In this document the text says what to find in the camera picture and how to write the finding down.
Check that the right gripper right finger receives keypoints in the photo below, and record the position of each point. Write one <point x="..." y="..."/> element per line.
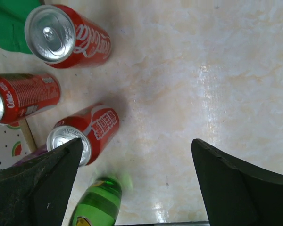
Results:
<point x="236" y="192"/>

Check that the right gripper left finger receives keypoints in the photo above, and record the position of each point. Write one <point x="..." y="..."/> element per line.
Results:
<point x="36" y="193"/>

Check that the watermelon print canvas bag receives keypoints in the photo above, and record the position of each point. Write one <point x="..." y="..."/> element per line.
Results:
<point x="16" y="142"/>

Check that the red cola can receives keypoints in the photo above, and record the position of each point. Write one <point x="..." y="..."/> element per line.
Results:
<point x="23" y="95"/>
<point x="63" y="38"/>
<point x="94" y="125"/>

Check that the purple soda can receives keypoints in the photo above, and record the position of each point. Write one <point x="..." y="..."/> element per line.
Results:
<point x="40" y="151"/>

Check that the green glass bottle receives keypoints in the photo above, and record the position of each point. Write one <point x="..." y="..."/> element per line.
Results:
<point x="99" y="205"/>

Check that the green t-shirt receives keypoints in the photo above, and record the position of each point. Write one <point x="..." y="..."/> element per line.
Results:
<point x="13" y="14"/>

